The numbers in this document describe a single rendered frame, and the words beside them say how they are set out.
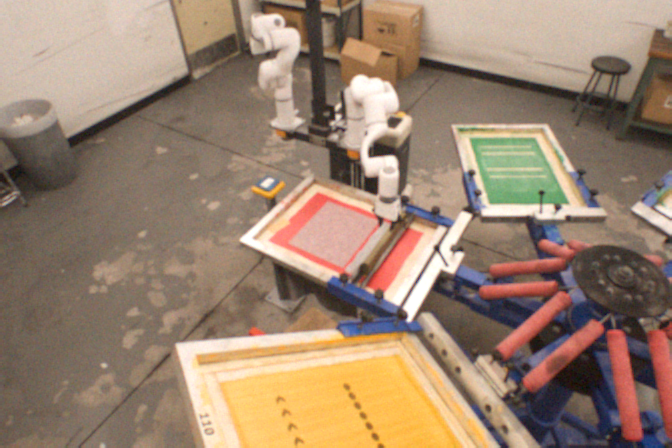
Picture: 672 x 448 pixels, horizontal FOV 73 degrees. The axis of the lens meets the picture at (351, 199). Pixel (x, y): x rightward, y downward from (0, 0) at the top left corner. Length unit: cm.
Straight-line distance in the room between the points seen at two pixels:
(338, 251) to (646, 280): 117
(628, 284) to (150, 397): 243
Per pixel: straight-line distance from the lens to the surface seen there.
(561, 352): 162
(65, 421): 312
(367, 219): 220
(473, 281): 189
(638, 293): 170
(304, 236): 214
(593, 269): 170
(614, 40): 535
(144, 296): 342
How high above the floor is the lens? 248
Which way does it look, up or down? 41 degrees down
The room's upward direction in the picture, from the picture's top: 1 degrees counter-clockwise
